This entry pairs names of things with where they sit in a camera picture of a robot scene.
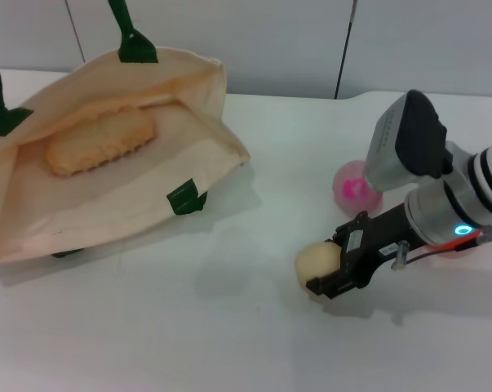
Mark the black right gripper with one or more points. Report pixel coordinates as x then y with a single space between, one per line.
372 245

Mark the beige round egg yolk pastry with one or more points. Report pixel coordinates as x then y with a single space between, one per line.
317 263

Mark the orange striped long bread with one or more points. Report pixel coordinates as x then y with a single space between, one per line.
98 141

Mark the pink round pastry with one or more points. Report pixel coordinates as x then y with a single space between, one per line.
351 192

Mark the orange round fruit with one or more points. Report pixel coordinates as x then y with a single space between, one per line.
449 244

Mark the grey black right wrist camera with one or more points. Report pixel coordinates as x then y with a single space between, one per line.
409 143

